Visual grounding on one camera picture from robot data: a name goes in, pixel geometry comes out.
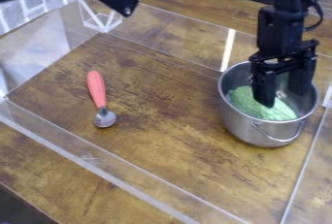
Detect silver metal pot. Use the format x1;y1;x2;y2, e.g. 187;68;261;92
218;62;319;147

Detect clear acrylic triangular bracket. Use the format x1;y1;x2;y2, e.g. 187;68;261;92
78;0;123;33

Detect orange handled metal scoop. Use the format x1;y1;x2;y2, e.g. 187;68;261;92
87;71;116;128

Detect green bitter gourd toy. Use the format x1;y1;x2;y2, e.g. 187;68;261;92
228;85;298;121

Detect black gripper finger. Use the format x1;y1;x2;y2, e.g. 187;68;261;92
252;71;276;108
288;57;316;96

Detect clear acrylic enclosure walls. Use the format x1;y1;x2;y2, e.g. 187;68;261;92
0;0;332;224

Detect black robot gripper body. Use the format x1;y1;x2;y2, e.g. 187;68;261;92
249;6;319;75

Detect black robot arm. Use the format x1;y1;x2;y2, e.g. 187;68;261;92
0;0;319;108

